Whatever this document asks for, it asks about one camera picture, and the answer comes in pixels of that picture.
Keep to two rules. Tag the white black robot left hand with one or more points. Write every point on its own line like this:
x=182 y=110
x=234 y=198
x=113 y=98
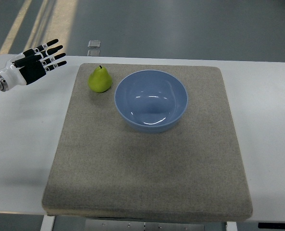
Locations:
x=31 y=65

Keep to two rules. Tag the green pear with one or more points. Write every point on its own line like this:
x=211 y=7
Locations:
x=100 y=80

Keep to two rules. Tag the blue bowl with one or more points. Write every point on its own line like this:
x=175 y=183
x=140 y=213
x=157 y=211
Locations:
x=151 y=101

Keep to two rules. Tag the lower floor metal plate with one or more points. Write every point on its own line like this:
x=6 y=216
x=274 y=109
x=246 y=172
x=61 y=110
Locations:
x=93 y=53

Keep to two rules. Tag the grey felt mat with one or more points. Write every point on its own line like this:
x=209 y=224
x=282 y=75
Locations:
x=191 y=173

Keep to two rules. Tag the metal table frame bracket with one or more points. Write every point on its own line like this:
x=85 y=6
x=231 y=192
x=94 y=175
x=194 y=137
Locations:
x=115 y=225

